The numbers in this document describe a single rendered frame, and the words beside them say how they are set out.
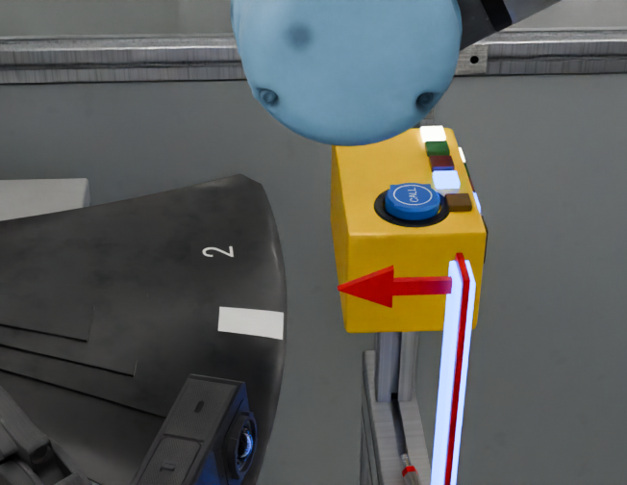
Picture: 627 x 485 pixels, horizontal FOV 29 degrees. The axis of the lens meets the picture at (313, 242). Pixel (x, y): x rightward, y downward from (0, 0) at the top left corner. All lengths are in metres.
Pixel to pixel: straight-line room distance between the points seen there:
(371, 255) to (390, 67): 0.47
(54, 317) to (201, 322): 0.07
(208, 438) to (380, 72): 0.17
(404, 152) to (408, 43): 0.56
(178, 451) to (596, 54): 0.98
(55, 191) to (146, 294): 0.74
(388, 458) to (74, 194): 0.51
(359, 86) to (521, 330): 1.17
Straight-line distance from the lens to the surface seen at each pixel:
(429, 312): 0.90
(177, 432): 0.49
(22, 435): 0.47
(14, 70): 1.34
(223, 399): 0.50
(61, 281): 0.62
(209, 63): 1.33
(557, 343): 1.58
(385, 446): 0.99
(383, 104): 0.41
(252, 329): 0.60
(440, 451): 0.67
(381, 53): 0.40
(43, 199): 1.32
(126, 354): 0.58
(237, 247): 0.64
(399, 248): 0.86
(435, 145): 0.95
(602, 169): 1.45
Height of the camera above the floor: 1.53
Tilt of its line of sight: 33 degrees down
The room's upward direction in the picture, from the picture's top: 1 degrees clockwise
